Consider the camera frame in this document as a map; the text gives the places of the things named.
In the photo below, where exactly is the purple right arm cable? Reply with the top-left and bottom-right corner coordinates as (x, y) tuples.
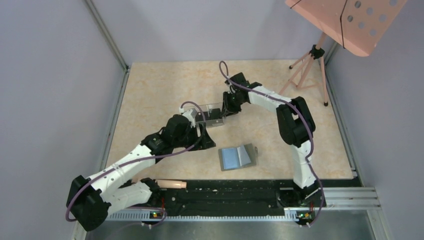
(218, 60), (326, 228)

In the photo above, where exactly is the pink music stand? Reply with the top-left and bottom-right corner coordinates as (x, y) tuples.
(279, 0), (407, 106)

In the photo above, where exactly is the grey card holder wallet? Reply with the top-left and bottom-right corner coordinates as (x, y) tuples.
(218, 143), (259, 172)

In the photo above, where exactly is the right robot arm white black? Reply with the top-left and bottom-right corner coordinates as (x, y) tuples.
(221, 72), (320, 206)

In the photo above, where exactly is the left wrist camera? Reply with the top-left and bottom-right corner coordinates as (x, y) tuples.
(179, 107), (198, 126)

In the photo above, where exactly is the clear plastic card box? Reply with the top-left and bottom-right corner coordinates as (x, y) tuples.
(183, 102), (225, 128)

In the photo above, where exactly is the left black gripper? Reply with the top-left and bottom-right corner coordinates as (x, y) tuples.
(173, 122), (216, 151)

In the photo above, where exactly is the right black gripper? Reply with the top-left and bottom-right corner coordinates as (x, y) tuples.
(221, 91), (246, 118)

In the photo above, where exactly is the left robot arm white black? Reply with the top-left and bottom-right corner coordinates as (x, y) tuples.
(65, 114), (216, 232)

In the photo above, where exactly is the black VIP credit card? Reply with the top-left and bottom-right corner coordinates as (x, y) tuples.
(203, 108), (222, 121)

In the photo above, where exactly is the beige cylindrical handle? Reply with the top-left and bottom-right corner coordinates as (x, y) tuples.
(156, 179), (187, 189)

